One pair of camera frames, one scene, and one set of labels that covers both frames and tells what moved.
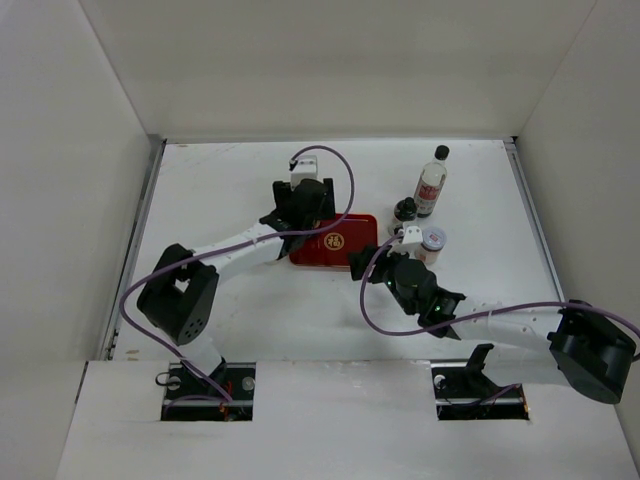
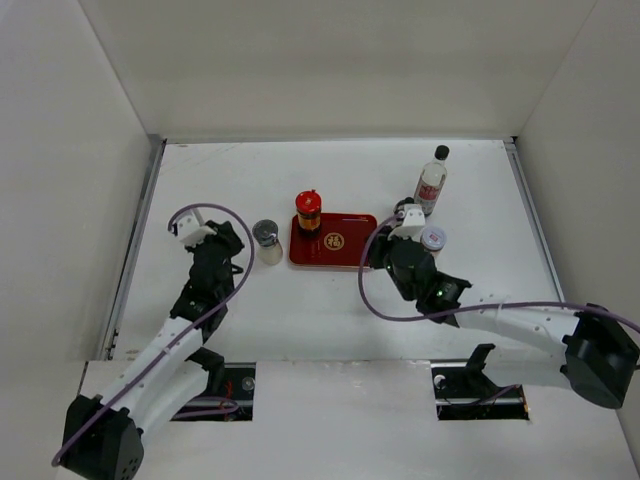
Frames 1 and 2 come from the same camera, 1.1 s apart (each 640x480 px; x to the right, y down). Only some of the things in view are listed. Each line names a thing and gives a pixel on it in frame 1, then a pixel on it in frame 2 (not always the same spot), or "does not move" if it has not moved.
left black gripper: [284, 193] → [225, 235]
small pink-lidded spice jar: [434, 239] does not move
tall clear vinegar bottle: [431, 183] does not move
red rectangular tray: [334, 245] does not move
